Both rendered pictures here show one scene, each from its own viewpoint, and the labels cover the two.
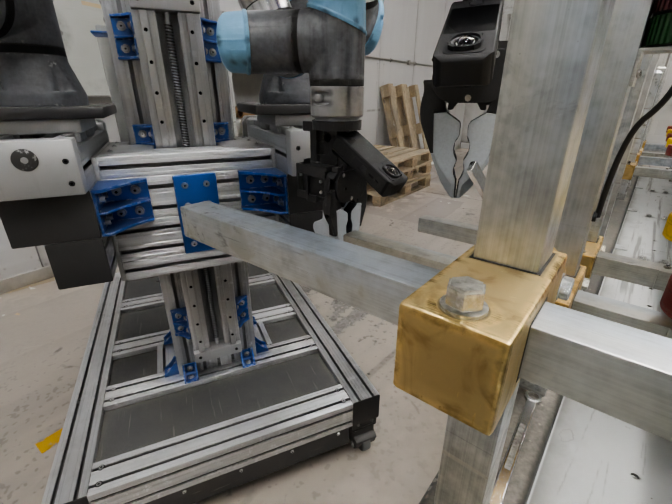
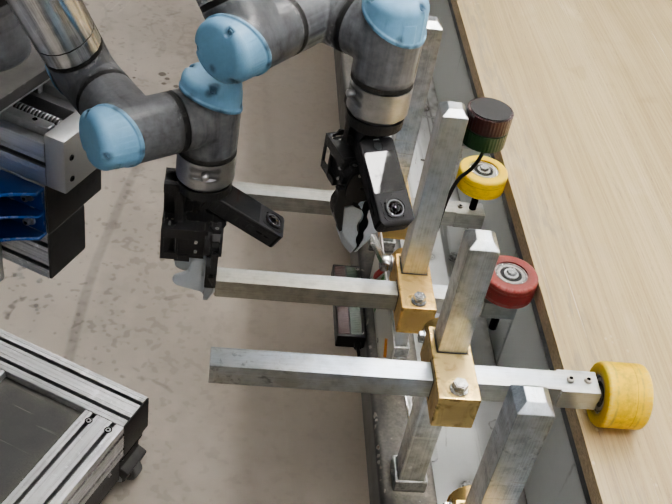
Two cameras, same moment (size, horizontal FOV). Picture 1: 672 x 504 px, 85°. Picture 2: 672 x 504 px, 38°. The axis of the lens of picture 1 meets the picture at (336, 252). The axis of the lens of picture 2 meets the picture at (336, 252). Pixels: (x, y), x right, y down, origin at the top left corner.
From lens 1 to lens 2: 1.01 m
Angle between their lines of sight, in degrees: 44
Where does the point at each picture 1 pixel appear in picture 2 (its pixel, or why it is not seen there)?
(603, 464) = not seen: hidden behind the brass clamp
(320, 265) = (365, 380)
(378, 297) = (403, 387)
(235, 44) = (128, 157)
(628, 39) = (455, 141)
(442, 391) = (454, 420)
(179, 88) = not seen: outside the picture
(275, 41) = (170, 145)
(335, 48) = (226, 136)
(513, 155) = (459, 316)
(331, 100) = (218, 177)
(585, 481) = not seen: hidden behind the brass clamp
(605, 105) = (443, 174)
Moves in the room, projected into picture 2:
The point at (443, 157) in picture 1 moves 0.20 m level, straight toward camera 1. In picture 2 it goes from (349, 232) to (425, 339)
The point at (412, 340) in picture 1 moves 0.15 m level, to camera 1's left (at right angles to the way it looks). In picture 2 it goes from (443, 408) to (347, 471)
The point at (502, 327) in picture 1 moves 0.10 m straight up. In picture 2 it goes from (475, 393) to (497, 332)
